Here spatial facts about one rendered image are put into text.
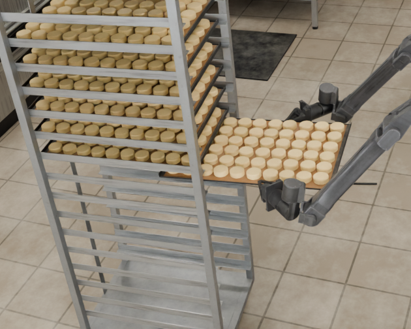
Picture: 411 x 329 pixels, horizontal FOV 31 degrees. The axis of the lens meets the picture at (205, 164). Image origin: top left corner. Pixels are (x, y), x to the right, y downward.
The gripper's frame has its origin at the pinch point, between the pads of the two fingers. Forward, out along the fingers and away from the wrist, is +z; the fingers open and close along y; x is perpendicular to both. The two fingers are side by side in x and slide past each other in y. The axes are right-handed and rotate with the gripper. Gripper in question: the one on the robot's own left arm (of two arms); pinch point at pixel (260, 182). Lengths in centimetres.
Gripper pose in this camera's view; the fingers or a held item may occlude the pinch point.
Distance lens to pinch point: 249.8
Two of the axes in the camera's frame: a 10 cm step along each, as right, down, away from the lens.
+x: 8.8, -3.4, 3.2
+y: 1.1, 8.1, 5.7
